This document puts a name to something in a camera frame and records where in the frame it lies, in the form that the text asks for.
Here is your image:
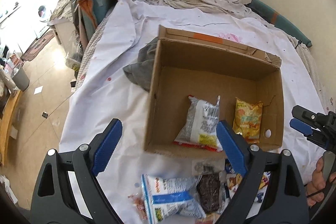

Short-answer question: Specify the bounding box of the person's right hand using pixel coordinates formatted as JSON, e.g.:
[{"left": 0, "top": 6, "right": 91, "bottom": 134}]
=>
[{"left": 306, "top": 157, "right": 326, "bottom": 207}]

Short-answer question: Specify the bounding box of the yellow chip packet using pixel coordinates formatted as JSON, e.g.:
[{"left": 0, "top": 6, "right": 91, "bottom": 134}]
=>
[{"left": 232, "top": 98, "right": 263, "bottom": 144}]

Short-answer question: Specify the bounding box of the brown white wafer packet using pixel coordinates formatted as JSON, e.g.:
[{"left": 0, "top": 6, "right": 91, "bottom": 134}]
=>
[{"left": 226, "top": 173, "right": 243, "bottom": 199}]

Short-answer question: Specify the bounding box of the dark brown snack bar packet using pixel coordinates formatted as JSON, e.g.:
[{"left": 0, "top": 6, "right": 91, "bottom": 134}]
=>
[{"left": 197, "top": 173, "right": 221, "bottom": 214}]

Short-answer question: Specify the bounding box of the white bed sheet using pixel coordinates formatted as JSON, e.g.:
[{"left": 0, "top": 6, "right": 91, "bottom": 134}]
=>
[{"left": 59, "top": 0, "right": 323, "bottom": 223}]

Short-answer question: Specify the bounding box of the blue white snack packet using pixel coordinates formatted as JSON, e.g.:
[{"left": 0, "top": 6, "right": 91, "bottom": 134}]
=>
[{"left": 141, "top": 174, "right": 206, "bottom": 223}]

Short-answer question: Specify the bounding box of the white grey snack packet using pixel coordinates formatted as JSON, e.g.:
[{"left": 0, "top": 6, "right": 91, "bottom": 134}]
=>
[{"left": 174, "top": 96, "right": 223, "bottom": 152}]

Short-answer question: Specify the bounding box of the brown cardboard box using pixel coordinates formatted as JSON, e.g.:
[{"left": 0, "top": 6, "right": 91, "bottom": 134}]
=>
[{"left": 143, "top": 26, "right": 284, "bottom": 159}]

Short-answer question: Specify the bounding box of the teal pillow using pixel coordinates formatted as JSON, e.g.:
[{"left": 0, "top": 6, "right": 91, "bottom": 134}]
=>
[{"left": 245, "top": 0, "right": 312, "bottom": 48}]

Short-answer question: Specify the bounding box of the grey waste bin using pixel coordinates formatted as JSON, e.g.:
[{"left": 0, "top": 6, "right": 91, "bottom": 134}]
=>
[{"left": 11, "top": 64, "right": 30, "bottom": 91}]

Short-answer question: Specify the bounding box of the grey cloth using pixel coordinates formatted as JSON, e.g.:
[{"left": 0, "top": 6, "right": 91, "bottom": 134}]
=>
[{"left": 123, "top": 38, "right": 158, "bottom": 92}]

